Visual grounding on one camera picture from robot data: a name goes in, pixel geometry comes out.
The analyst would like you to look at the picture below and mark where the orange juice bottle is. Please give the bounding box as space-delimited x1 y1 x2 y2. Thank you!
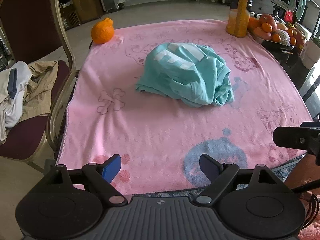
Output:
226 0 254 38

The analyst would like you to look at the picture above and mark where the wooden cabinet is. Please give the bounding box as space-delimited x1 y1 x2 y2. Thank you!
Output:
70 0 104 23

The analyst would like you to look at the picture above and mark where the white plastic container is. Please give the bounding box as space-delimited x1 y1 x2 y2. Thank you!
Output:
299 37 320 70

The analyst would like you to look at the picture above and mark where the green hanging cloth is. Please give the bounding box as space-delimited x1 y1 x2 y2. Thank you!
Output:
296 0 307 23

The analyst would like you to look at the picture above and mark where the maroon chair with gold frame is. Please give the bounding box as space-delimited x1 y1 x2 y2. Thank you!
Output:
0 0 81 173

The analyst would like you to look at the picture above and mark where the beige garment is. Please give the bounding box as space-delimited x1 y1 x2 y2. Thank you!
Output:
19 60 59 123

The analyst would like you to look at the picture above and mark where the pink printed blanket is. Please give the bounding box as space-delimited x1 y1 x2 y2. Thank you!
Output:
55 19 314 196

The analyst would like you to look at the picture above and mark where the white garment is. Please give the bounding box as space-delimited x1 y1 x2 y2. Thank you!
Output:
0 60 33 143

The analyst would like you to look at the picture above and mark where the metal fruit tray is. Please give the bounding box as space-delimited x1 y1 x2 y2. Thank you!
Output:
252 34 296 52

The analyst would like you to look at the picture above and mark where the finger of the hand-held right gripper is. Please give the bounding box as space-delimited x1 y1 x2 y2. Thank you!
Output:
273 121 320 167

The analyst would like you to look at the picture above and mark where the pile of mixed fruit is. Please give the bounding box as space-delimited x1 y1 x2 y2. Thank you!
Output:
247 14 307 47

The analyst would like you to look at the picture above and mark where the bumpy orange citrus fruit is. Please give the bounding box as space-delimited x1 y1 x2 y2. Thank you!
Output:
91 17 115 44

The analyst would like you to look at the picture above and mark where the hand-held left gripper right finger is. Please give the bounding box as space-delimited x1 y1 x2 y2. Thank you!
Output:
196 154 278 205

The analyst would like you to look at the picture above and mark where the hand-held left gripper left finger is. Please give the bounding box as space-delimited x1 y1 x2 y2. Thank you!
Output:
44 154 129 207

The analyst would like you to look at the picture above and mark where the teal t-shirt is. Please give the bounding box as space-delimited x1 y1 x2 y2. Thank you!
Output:
135 43 235 108

